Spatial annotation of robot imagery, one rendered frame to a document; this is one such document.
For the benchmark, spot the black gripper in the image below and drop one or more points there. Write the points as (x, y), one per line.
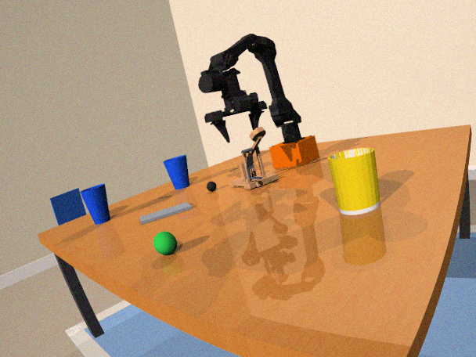
(216, 117)

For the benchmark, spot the yellow cylindrical cup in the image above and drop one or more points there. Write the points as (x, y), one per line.
(355, 180)

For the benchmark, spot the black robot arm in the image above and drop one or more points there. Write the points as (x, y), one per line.
(264, 49)

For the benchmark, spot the dark blue cup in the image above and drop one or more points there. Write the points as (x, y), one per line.
(178, 171)
(95, 199)

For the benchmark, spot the green ball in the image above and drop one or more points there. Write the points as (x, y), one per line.
(165, 243)

